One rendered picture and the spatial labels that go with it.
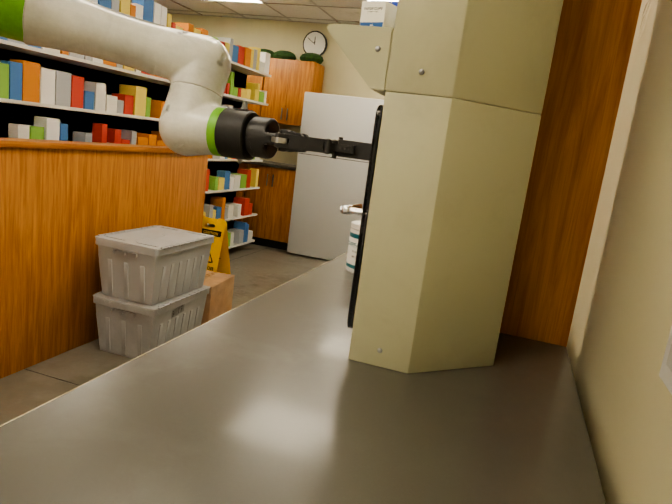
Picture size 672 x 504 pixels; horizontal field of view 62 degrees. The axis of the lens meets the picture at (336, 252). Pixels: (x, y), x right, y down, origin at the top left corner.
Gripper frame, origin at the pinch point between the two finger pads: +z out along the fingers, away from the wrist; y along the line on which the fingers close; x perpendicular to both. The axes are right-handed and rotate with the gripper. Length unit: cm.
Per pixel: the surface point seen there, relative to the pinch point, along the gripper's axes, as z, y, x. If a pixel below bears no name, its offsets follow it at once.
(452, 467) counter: 27, -31, 37
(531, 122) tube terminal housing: 28.3, 7.9, -8.6
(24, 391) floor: -171, 94, 131
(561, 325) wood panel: 43, 32, 32
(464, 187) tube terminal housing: 19.7, -0.8, 3.7
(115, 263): -169, 149, 79
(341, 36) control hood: -4.0, -4.6, -18.1
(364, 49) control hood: 0.3, -4.6, -16.4
